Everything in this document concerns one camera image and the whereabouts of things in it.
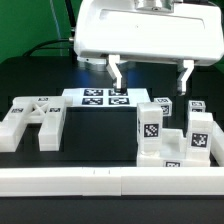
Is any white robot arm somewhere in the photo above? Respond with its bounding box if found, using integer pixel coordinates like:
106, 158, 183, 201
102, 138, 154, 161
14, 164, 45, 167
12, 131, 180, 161
74, 0, 224, 94

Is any white tagged cube left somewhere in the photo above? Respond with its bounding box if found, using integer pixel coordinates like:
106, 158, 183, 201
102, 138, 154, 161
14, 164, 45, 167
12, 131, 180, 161
154, 97, 172, 116

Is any white front fence rail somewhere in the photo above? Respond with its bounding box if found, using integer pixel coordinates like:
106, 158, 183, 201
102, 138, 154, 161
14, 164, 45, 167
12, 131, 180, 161
0, 167, 224, 197

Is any white tagged cube right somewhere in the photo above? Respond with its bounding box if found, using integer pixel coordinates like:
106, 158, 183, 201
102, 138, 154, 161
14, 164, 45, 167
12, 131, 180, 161
188, 100, 206, 112

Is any white tagged cube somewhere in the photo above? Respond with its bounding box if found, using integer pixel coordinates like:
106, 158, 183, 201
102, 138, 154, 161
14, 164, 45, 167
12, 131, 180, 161
188, 100, 206, 112
154, 97, 172, 116

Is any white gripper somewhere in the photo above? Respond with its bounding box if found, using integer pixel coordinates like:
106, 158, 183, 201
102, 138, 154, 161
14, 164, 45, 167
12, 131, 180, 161
74, 0, 224, 96

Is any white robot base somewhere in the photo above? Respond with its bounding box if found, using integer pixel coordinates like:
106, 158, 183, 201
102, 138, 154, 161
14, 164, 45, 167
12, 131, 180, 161
77, 56, 135, 72

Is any white fence rail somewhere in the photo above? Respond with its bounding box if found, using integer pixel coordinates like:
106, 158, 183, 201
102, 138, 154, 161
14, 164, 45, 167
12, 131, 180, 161
0, 167, 224, 197
211, 122, 224, 167

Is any white right fence rail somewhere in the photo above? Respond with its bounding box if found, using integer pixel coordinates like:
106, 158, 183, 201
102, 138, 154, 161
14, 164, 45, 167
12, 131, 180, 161
211, 122, 224, 167

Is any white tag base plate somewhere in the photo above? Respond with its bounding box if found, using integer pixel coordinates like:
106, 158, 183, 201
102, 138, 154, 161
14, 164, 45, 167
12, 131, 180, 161
62, 88, 150, 107

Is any white chair seat part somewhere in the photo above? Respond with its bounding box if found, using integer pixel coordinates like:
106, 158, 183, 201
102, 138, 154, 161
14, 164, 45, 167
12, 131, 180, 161
136, 128, 210, 167

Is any black cable with connector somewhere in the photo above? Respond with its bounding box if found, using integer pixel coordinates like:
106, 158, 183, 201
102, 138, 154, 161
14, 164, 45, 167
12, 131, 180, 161
21, 0, 84, 58

